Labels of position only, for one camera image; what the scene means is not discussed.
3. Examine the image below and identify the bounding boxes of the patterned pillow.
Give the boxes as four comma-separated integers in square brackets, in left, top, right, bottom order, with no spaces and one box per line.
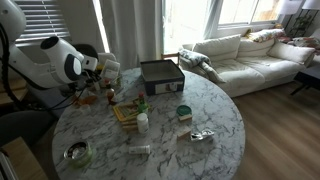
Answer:
[247,27,287,44]

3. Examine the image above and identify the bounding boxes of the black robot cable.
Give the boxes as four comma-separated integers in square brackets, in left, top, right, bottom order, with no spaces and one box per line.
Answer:
[0,23,88,113]

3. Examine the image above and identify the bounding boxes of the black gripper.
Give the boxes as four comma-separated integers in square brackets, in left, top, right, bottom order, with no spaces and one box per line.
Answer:
[83,69,108,91]

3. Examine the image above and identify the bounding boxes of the yellow green card box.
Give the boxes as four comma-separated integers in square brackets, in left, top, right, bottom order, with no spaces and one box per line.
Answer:
[112,101,145,123]

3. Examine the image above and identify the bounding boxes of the grey white folded blanket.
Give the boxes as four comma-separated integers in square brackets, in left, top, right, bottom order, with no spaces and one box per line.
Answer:
[178,48,213,68]

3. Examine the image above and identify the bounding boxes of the glass bowl with green rim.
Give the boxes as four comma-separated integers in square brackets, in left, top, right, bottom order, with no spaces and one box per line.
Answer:
[62,139,94,168]

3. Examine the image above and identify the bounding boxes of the white lamp shade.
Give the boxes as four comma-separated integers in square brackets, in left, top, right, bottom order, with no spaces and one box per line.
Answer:
[277,0,303,16]

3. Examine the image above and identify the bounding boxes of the clear plastic storage container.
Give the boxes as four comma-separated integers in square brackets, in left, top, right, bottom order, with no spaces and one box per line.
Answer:
[87,53,123,98]

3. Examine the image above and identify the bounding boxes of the dark blue cardboard box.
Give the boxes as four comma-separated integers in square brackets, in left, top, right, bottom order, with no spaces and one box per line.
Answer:
[139,59,186,97]

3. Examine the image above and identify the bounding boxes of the crumpled silver black wrapper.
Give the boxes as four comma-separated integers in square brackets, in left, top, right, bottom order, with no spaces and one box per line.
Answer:
[190,128,216,143]

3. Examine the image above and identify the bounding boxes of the green house plant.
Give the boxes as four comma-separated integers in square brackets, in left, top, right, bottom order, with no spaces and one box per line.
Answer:
[287,14,317,38]

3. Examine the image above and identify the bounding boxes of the sheer grey curtain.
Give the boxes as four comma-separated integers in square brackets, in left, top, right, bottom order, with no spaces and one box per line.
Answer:
[202,0,222,40]

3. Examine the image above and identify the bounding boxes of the orange snack bag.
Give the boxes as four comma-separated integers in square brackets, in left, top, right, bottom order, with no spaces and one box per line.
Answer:
[73,93,100,108]

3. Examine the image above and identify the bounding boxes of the small wooden block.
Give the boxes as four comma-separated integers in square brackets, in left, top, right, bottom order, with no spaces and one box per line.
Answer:
[177,113,194,123]
[176,126,193,141]
[121,121,139,128]
[121,124,139,133]
[120,117,138,125]

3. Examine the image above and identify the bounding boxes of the green glass bottle red cap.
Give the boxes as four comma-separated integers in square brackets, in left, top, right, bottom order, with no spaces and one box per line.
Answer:
[136,91,150,115]

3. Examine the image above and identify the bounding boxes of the white curtain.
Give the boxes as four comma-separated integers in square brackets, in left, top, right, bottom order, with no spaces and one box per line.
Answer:
[99,0,165,72]

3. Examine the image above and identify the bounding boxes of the white window blinds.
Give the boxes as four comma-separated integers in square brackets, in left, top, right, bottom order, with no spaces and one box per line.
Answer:
[13,0,72,48]

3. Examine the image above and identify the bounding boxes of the long white sofa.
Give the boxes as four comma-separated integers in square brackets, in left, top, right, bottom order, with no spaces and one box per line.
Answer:
[181,33,317,99]

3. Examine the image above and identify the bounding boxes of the black coffee table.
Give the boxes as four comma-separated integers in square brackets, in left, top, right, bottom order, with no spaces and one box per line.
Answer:
[289,64,320,98]

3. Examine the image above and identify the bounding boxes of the white pill bottle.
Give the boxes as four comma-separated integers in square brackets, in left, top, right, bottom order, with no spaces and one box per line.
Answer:
[136,112,151,135]

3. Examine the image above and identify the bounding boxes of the black chair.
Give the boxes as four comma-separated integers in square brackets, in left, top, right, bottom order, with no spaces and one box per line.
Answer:
[73,43,100,62]

